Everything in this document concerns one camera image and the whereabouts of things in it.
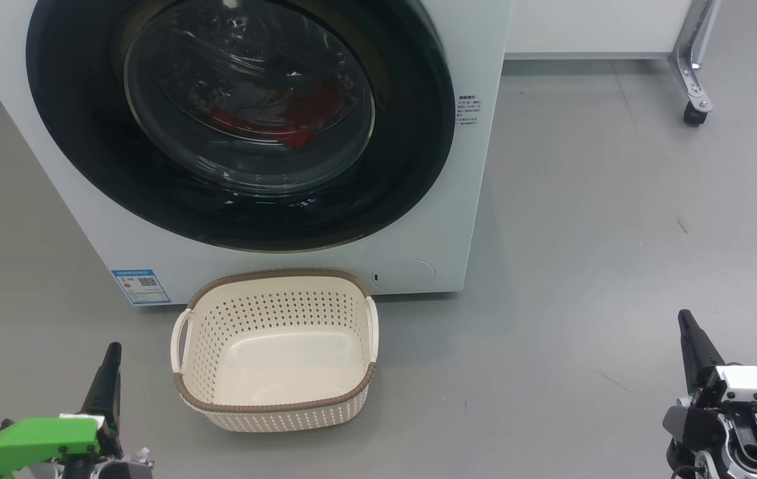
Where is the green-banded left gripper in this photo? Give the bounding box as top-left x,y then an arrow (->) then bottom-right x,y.
0,343 -> 154,479

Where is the red basketball jersey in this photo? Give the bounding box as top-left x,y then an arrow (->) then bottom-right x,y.
208,80 -> 341,152

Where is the black round glass washer door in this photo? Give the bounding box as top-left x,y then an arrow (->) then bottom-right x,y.
25,0 -> 456,254

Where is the cream perforated laundry basket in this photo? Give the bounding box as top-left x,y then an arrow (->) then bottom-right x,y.
170,268 -> 380,434

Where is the white front-load washing machine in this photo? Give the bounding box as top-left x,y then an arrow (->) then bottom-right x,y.
0,0 -> 514,308

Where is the blue energy label sticker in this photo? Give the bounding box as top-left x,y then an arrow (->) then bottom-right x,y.
111,269 -> 172,306

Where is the metal leg with caster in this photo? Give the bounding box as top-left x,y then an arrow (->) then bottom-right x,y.
667,0 -> 722,128

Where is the white partition panel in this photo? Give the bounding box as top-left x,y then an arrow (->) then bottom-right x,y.
504,0 -> 696,61

